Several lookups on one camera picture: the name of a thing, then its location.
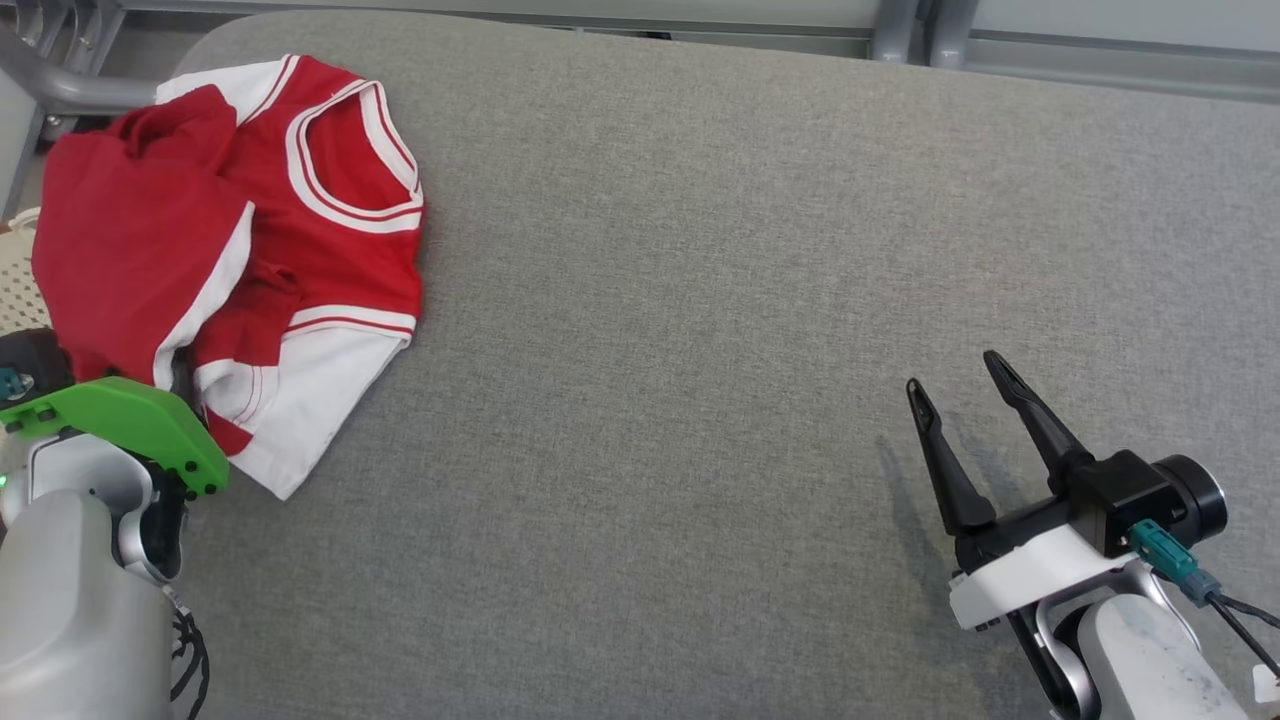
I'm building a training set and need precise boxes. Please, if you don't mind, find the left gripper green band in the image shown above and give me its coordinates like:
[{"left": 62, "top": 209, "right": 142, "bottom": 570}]
[{"left": 0, "top": 348, "right": 229, "bottom": 499}]

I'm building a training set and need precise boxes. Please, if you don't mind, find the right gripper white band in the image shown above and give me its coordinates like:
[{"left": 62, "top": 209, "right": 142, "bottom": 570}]
[{"left": 906, "top": 350, "right": 1143, "bottom": 633}]

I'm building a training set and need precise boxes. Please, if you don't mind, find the red shorts white trim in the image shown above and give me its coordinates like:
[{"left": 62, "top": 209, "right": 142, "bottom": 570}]
[{"left": 30, "top": 84, "right": 303, "bottom": 386}]

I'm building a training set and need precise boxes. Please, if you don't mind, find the red white basketball jersey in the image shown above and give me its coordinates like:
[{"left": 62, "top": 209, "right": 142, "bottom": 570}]
[{"left": 155, "top": 55, "right": 427, "bottom": 501}]

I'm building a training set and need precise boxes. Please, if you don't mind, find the cream perforated laundry basket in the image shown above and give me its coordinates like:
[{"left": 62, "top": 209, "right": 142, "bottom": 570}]
[{"left": 0, "top": 207, "right": 53, "bottom": 337}]

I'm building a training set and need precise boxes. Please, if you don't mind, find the teal right cable connector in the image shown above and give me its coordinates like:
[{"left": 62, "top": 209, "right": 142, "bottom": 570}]
[{"left": 1128, "top": 518, "right": 1223, "bottom": 608}]

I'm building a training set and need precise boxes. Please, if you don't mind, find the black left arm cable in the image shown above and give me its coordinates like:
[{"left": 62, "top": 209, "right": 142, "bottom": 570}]
[{"left": 168, "top": 603, "right": 212, "bottom": 720}]

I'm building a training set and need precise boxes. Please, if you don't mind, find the grey metal cart frame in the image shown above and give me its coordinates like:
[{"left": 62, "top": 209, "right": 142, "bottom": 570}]
[{"left": 0, "top": 0, "right": 163, "bottom": 219}]

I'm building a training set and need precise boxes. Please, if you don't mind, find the grey partition post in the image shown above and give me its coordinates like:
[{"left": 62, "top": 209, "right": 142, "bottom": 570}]
[
  {"left": 927, "top": 0, "right": 983, "bottom": 71},
  {"left": 870, "top": 0, "right": 921, "bottom": 65}
]

